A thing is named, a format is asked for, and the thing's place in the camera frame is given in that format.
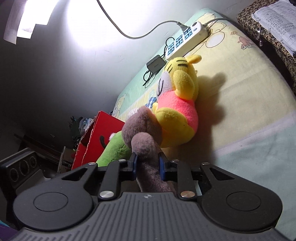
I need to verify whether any pink bunny plush toy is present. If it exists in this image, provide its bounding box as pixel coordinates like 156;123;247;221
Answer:
122;106;176;193

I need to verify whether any yellow tiger plush toy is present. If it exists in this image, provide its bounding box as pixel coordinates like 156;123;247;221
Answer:
152;55;202;148

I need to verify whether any green frog plush toy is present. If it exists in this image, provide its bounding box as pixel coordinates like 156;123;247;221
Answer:
96;131;132;167

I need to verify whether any red cardboard box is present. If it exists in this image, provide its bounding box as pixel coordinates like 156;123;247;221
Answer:
72;111;124;170

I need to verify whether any pile of dark clothes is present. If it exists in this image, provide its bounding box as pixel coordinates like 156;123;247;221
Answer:
69;116;93;150

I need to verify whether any cartoon baby blanket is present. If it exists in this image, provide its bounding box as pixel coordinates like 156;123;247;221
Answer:
112;8;296;241

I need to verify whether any black gauge device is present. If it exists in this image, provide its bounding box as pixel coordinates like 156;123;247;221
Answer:
1;148;53;201

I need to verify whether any black power adapter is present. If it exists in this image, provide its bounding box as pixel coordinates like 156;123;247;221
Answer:
147;55;166;74

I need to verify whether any white power strip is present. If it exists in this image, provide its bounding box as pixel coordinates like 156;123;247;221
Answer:
165;21;209;61

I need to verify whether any patterned brown cushion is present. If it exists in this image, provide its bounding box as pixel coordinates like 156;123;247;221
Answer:
236;1;295;92

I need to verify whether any grey power cable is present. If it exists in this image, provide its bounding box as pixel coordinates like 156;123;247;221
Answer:
96;0;186;40

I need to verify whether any paper note on wall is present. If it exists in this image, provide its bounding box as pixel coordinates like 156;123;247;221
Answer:
4;0;58;44

